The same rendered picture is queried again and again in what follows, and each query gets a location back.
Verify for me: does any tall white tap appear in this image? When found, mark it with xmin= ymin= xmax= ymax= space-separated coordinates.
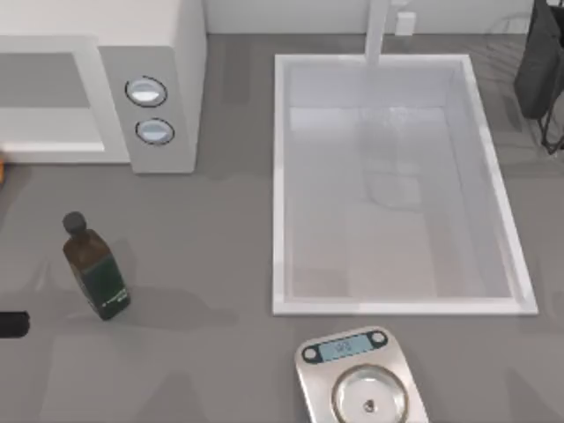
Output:
xmin=363 ymin=0 xmax=411 ymax=67

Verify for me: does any small microwave knob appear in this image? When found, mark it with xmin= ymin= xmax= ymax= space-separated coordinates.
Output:
xmin=135 ymin=117 xmax=175 ymax=145

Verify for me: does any white wall socket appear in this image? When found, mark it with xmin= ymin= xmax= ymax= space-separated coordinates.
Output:
xmin=396 ymin=11 xmax=417 ymax=37

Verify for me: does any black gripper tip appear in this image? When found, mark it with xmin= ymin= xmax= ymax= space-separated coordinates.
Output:
xmin=0 ymin=310 xmax=31 ymax=340

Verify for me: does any large microwave knob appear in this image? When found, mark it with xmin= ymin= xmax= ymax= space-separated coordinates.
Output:
xmin=124 ymin=75 xmax=168 ymax=108

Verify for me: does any silver kitchen scale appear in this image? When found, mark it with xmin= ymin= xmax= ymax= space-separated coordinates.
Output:
xmin=294 ymin=325 xmax=430 ymax=423

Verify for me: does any pale microwave oven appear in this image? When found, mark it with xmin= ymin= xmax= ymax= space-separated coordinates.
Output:
xmin=0 ymin=0 xmax=209 ymax=175

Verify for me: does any white sink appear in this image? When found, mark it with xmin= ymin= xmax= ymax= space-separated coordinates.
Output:
xmin=271 ymin=53 xmax=539 ymax=316

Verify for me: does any dark green bottle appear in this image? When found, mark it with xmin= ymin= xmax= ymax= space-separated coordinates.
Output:
xmin=62 ymin=211 xmax=131 ymax=322

